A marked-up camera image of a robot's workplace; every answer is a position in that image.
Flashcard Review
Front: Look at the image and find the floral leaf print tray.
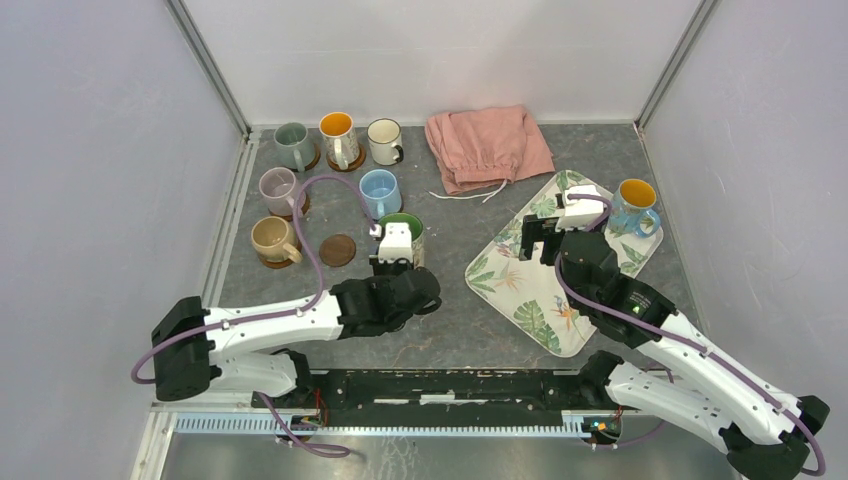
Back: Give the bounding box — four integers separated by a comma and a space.
465, 170, 663, 358

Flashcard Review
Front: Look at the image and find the dark brown wooden coaster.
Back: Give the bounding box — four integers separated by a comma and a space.
319, 234, 357, 268

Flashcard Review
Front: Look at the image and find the blue butterfly mug orange inside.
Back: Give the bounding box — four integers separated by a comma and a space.
607, 179, 661, 238

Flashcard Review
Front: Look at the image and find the floral mug green inside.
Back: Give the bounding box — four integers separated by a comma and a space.
379, 212, 425, 267

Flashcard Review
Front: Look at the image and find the light blue ceramic mug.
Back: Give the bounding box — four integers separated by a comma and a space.
359, 169, 403, 221

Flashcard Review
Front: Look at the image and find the beige ceramic mug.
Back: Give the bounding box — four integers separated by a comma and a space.
250, 216, 303, 263

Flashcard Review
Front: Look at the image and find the lilac ceramic mug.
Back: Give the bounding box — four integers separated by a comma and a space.
258, 167, 308, 210

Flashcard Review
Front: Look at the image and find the white mug black rim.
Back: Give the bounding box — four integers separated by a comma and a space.
367, 118, 405, 166

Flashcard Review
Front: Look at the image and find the grey green ceramic mug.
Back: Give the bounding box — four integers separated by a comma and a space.
274, 122, 320, 172

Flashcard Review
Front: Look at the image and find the white mug orange inside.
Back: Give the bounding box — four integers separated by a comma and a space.
319, 112, 363, 169

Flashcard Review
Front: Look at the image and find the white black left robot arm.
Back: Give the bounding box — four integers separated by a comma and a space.
151, 268, 441, 408

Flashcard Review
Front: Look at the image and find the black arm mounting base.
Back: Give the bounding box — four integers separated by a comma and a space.
270, 355, 619, 428

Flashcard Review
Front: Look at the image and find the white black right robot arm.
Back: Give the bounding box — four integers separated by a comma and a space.
519, 215, 830, 479

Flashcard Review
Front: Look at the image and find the pink folded cloth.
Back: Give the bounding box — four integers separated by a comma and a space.
425, 105, 554, 196

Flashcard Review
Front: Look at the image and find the white drawstring cord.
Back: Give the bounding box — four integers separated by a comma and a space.
428, 178, 510, 205

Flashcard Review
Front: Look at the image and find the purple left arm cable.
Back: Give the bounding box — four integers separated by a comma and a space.
130, 173, 384, 460

